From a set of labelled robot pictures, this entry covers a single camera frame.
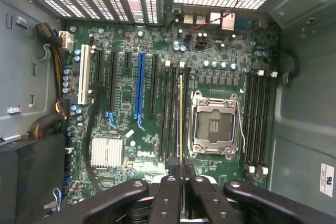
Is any silver CPU socket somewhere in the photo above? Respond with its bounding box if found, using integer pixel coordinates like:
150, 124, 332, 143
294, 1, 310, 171
190, 90, 242, 162

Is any silver finned chipset heatsink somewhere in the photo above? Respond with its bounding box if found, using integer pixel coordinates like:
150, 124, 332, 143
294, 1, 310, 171
90, 136, 124, 169

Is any silver socket locking lever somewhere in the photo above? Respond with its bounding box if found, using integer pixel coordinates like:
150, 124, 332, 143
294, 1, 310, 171
235, 94, 247, 155

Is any long black expansion slot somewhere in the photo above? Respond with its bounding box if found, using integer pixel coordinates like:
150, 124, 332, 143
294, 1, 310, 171
106, 50, 118, 127
94, 49, 105, 93
149, 52, 160, 116

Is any green motherboard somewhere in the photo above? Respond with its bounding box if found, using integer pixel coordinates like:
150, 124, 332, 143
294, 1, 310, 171
61, 19, 280, 206

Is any white case sticker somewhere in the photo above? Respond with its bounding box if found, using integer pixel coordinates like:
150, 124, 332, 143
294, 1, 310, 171
320, 163, 336, 198

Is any blue expansion slot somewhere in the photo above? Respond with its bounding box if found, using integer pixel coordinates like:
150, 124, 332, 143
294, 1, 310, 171
133, 51, 146, 132

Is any open black PC case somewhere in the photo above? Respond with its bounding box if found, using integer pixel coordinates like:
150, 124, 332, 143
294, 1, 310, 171
0, 0, 336, 224

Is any black plastic shroud box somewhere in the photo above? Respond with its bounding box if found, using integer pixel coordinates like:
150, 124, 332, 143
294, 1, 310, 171
0, 132, 68, 224

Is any white expansion slot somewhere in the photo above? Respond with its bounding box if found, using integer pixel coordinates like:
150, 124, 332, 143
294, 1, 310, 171
77, 43, 92, 105

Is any white power plug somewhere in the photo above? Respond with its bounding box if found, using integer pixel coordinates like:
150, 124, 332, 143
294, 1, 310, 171
59, 31, 76, 51

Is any silver power supply unit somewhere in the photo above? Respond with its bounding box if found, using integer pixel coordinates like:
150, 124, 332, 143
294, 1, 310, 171
0, 0, 66, 143

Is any light blue wire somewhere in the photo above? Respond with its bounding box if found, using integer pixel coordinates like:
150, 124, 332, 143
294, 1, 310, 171
52, 187, 63, 211

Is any braided sleeved power cable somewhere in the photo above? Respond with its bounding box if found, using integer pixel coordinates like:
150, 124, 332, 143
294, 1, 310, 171
26, 112, 68, 140

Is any thick black wire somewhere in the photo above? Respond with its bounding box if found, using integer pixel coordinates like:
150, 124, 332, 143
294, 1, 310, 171
277, 46, 300, 82

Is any red black twisted wire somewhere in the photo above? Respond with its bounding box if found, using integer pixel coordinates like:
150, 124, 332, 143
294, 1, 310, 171
183, 0, 254, 41

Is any yellow black power wire bundle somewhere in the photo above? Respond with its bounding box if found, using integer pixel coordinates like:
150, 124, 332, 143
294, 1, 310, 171
35, 23, 65, 99

